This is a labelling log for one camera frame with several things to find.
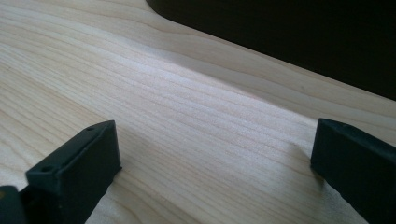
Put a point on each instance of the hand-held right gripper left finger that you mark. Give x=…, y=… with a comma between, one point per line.
x=77, y=165

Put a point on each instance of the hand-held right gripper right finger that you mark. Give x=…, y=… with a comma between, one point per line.
x=355, y=165

